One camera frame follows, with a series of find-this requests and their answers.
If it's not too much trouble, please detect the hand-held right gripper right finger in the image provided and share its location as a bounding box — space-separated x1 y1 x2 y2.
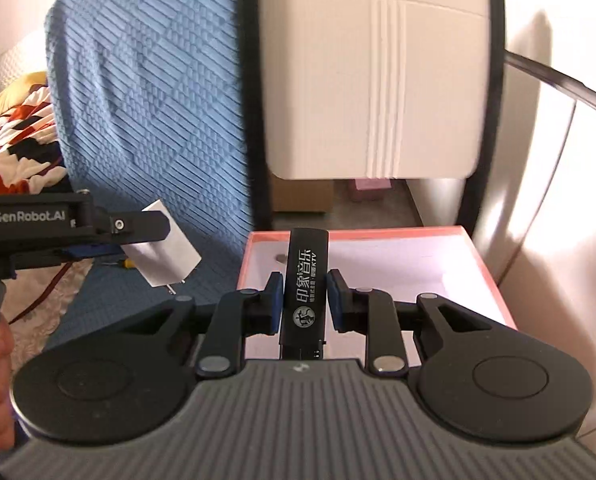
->
326 269 494 376

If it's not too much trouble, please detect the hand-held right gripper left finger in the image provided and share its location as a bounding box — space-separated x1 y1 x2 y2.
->
150 271 285 376

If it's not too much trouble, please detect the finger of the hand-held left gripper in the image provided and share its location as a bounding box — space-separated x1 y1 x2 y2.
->
92 209 172 247
52 244 129 263

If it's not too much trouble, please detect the black lighter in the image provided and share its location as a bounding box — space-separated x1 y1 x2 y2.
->
277 227 329 361

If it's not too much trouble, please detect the white charger plug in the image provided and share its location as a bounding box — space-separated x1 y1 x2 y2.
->
122 200 202 297

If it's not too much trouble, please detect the pink cardboard box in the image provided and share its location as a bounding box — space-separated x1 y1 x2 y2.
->
237 225 524 363

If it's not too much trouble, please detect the red white black striped blanket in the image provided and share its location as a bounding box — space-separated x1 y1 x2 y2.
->
0 85 73 196

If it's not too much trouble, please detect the brown cardboard box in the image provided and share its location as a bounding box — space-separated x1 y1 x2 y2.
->
272 177 335 213

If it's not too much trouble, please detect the blue textured mat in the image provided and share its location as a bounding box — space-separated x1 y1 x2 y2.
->
45 0 273 356

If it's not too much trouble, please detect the small pink object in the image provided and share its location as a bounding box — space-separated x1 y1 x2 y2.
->
348 177 396 192

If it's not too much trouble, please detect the yellow pillow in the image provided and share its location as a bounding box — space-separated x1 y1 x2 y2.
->
0 72 48 122

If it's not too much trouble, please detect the white quilted headboard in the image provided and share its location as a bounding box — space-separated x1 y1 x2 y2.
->
0 40 51 91

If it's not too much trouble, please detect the white plastic panel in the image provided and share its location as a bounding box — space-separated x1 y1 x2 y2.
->
255 0 494 181

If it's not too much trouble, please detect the grey curved tube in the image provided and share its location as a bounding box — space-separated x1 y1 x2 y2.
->
503 50 596 123

